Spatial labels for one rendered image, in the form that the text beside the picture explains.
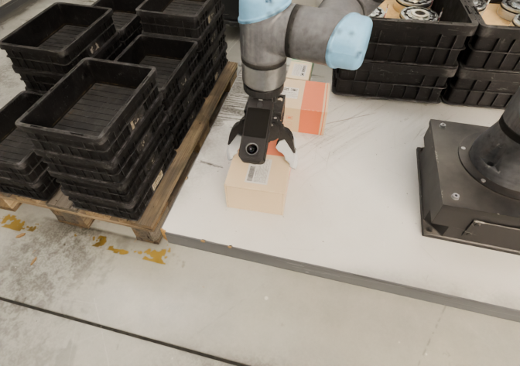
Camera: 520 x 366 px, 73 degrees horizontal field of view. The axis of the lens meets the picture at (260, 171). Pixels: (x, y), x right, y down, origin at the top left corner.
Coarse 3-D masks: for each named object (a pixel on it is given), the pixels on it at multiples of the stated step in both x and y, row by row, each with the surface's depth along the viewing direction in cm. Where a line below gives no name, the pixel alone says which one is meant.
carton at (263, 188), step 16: (272, 144) 76; (240, 160) 72; (272, 160) 72; (240, 176) 70; (256, 176) 70; (272, 176) 70; (288, 176) 71; (240, 192) 69; (256, 192) 68; (272, 192) 67; (240, 208) 73; (256, 208) 72; (272, 208) 71
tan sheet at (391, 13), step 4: (388, 0) 111; (392, 0) 111; (384, 4) 109; (388, 4) 109; (392, 4) 109; (384, 8) 107; (388, 8) 107; (392, 8) 107; (388, 12) 105; (392, 12) 105; (396, 12) 105; (388, 16) 103; (392, 16) 103; (396, 16) 103
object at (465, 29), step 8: (464, 0) 87; (464, 8) 85; (368, 16) 82; (472, 16) 82; (376, 24) 81; (384, 24) 81; (392, 24) 81; (400, 24) 81; (408, 24) 80; (416, 24) 80; (424, 24) 80; (432, 24) 80; (440, 24) 79; (448, 24) 79; (456, 24) 79; (464, 24) 79; (472, 24) 79; (424, 32) 81; (432, 32) 81; (440, 32) 81; (448, 32) 80; (456, 32) 80; (464, 32) 80; (472, 32) 80
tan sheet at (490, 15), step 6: (492, 6) 108; (498, 6) 108; (486, 12) 105; (492, 12) 105; (486, 18) 103; (492, 18) 103; (498, 18) 103; (492, 24) 100; (498, 24) 100; (504, 24) 100
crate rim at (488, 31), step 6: (468, 0) 87; (474, 6) 85; (474, 12) 83; (480, 18) 81; (480, 24) 79; (486, 24) 79; (480, 30) 80; (486, 30) 79; (492, 30) 79; (498, 30) 78; (504, 30) 78; (510, 30) 78; (516, 30) 78; (486, 36) 80; (492, 36) 80; (498, 36) 79; (504, 36) 79; (510, 36) 79; (516, 36) 79
